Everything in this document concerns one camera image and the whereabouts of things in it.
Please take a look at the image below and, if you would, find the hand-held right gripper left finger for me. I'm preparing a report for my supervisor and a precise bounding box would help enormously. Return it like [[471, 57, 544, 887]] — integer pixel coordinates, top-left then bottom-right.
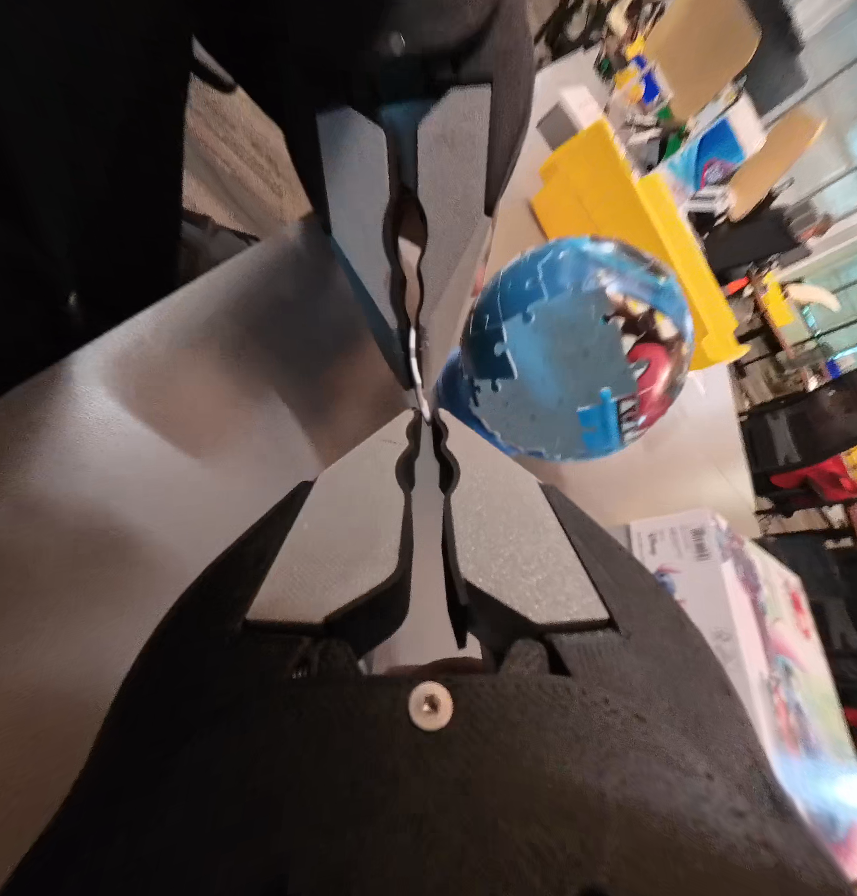
[[245, 408, 429, 655]]

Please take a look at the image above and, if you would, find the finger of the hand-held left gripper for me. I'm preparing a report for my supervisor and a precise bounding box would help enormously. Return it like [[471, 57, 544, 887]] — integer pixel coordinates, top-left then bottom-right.
[[316, 107, 414, 392], [413, 87, 496, 414]]

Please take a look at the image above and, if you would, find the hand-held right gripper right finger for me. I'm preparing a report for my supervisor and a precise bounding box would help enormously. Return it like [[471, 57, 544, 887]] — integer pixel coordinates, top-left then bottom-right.
[[428, 409, 611, 650]]

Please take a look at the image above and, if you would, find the small puzzle piece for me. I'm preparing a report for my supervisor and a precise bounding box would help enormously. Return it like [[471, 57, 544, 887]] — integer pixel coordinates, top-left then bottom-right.
[[407, 325, 429, 424]]

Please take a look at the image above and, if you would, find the blue cartoon puzzle ball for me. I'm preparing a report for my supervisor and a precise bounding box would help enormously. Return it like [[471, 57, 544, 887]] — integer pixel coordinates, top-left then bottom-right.
[[434, 234, 695, 463]]

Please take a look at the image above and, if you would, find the person's left forearm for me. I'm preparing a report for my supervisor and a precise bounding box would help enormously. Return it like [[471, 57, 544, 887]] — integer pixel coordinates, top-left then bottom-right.
[[190, 0, 310, 99]]

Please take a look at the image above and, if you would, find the printed cardboard puzzle box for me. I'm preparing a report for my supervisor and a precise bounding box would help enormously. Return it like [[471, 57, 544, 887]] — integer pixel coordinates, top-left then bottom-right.
[[628, 510, 857, 884]]

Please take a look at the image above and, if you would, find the yellow plastic bin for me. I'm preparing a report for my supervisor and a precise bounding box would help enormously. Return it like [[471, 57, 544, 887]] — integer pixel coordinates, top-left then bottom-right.
[[530, 118, 752, 370]]

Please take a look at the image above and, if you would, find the person's black clothed torso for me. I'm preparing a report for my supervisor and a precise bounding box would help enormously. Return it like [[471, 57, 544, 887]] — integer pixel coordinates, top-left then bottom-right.
[[0, 0, 198, 407]]

